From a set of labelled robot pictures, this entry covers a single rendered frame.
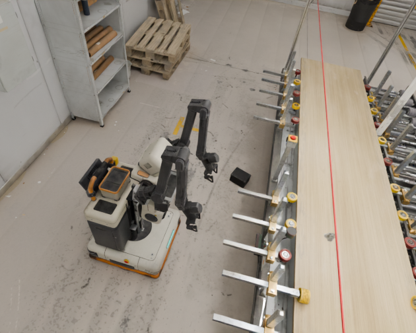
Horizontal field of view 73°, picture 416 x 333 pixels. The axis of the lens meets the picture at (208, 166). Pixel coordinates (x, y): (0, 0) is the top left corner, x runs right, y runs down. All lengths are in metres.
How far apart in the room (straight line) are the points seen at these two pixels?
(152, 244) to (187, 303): 0.59
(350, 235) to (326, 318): 0.64
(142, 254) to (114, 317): 0.54
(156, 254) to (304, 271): 1.22
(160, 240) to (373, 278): 1.63
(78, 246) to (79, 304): 0.54
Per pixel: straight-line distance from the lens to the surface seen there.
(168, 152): 1.40
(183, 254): 2.87
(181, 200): 1.63
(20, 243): 3.24
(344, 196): 2.52
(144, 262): 2.55
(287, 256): 2.02
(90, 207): 2.23
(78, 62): 3.61
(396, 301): 2.26
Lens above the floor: 2.62
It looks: 48 degrees down
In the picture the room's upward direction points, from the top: 9 degrees clockwise
